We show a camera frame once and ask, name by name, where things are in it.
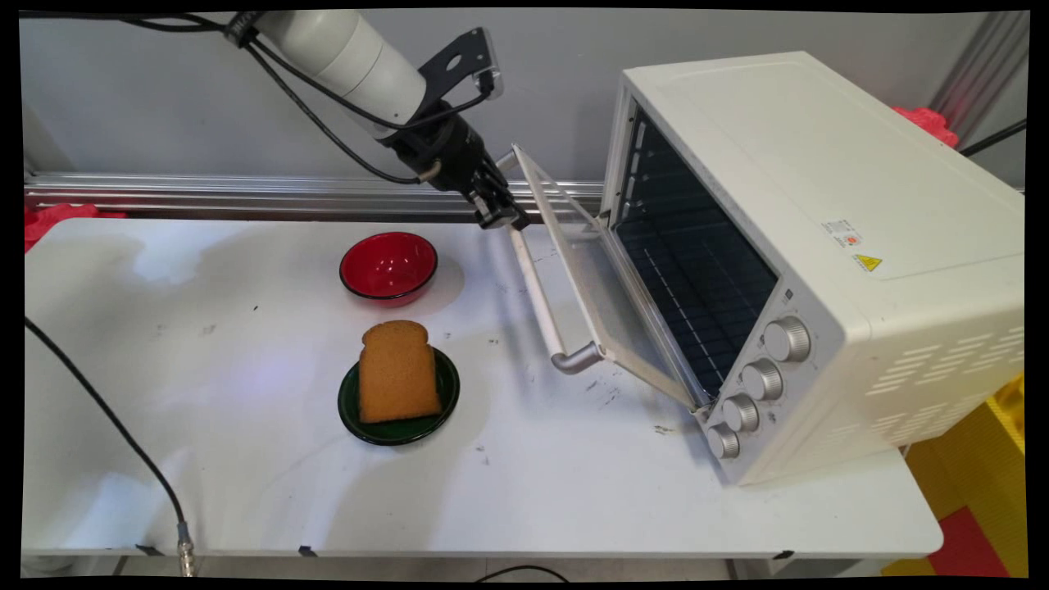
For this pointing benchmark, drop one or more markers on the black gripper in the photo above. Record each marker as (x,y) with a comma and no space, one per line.
(442,152)

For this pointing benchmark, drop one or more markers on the red bowl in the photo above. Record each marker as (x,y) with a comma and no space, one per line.
(389,262)

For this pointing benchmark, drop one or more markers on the brown toast slice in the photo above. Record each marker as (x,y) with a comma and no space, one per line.
(398,373)

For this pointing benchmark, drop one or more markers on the dark green plate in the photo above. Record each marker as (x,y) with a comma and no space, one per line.
(400,433)

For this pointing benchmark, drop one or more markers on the largest silver oven knob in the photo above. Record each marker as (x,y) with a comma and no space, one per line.
(787,339)

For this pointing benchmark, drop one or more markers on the smallest silver oven knob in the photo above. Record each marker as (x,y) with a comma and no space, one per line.
(724,442)

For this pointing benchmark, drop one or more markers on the white label sticker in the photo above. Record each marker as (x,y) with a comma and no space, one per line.
(842,233)

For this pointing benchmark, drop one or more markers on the white toaster oven body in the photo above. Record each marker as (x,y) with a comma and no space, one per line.
(860,164)

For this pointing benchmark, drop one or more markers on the yellow triangle warning sticker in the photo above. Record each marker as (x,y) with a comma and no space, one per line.
(869,263)

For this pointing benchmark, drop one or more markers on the red crumpled plastic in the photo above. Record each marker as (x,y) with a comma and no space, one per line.
(926,127)
(49,223)

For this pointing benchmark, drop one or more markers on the yellow floor mat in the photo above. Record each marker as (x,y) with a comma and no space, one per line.
(959,475)

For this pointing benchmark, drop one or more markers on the yellow textured crate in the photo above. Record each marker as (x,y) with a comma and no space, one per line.
(1010,414)

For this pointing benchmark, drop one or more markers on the red floor mat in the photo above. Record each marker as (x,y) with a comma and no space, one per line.
(967,545)

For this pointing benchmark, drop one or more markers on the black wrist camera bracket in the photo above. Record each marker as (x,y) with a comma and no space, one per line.
(459,61)

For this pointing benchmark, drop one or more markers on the aluminium extrusion rail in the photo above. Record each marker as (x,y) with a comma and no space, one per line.
(164,197)

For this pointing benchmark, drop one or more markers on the aluminium extrusion post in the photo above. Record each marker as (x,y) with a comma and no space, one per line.
(983,65)

